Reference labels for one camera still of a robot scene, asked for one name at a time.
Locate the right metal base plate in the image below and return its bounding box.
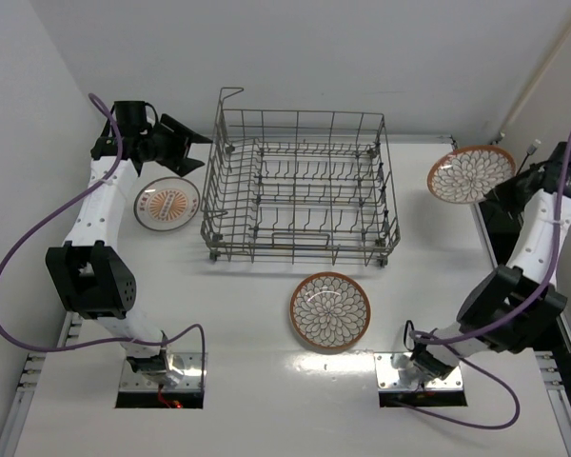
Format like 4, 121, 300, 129
373, 352, 464, 394

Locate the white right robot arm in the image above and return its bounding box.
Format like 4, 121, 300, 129
406, 142, 571, 382

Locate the metal base plate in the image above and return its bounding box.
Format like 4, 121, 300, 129
119, 352, 207, 393
373, 352, 464, 394

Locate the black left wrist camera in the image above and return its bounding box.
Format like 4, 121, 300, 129
113, 100, 157, 137

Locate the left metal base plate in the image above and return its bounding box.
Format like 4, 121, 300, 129
119, 352, 207, 393

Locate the floral plate orange rim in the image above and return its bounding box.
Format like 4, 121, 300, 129
426, 146, 517, 205
288, 271, 371, 351

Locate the black cable with grey plug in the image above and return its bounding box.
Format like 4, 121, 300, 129
516, 138, 542, 172

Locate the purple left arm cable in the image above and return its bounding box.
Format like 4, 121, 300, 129
0, 92, 207, 392

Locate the floral plate orange rim front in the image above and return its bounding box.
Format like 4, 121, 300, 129
288, 271, 371, 351

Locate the grey wire dish rack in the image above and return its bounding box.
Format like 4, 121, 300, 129
200, 87, 401, 267

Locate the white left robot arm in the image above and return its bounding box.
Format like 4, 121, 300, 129
46, 111, 210, 387

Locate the orange sunburst glass plate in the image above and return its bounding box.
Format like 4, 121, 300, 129
133, 177, 201, 232

